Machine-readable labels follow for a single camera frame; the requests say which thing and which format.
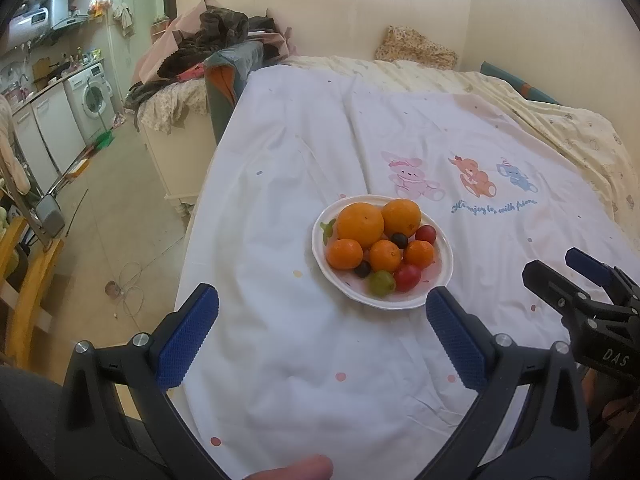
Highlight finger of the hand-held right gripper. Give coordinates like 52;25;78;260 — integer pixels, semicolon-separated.
521;259;606;329
565;247;640;308

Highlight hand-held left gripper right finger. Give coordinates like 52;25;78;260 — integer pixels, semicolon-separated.
425;286;593;480

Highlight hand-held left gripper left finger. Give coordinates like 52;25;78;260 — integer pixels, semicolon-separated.
54;283;231;480

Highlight pink dotted ceramic plate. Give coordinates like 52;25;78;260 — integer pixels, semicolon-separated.
312;194;455;310

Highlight green grape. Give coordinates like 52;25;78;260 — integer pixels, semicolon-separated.
368;270;396;297

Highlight small orange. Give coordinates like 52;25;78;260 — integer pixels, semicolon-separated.
403;240;435;270
369;239;403;273

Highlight medium orange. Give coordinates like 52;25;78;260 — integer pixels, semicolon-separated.
326;238;364;271

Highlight person's left hand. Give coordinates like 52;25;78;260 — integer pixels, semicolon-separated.
239;454;334;480

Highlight large orange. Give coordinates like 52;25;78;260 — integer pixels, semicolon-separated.
381;199;422;239
336;201;386;244

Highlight cream patterned bed sheet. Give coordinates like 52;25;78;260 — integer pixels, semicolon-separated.
285;55;640;241

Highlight wooden chair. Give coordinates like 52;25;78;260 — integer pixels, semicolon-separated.
0;215;66;368

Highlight white bedside cabinet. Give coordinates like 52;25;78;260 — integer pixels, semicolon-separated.
142;110;218;216

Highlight teal pillow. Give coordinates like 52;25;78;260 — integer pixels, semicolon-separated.
480;61;561;106

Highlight white cartoon printed blanket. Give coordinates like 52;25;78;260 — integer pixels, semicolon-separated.
172;62;640;480

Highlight floral cloth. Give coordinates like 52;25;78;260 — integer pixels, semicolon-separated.
137;80;211;136

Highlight white base cabinet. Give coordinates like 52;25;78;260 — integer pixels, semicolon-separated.
31;82;86;161
12;107;61;193

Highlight pink cloth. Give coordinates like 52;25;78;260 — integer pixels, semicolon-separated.
0;95;31;196

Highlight white washing machine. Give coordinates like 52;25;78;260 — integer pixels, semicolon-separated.
64;59;115;146

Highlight floral pillow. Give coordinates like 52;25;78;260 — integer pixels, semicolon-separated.
375;25;458;68

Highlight pile of dark clothes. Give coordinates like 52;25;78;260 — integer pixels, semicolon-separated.
125;0;298;106

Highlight hanging cream towel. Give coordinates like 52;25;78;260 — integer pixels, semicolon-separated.
112;2;136;38

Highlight silver range hood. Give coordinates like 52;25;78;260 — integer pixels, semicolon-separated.
50;14;92;32

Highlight white water heater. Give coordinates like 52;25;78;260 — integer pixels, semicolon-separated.
27;0;69;31

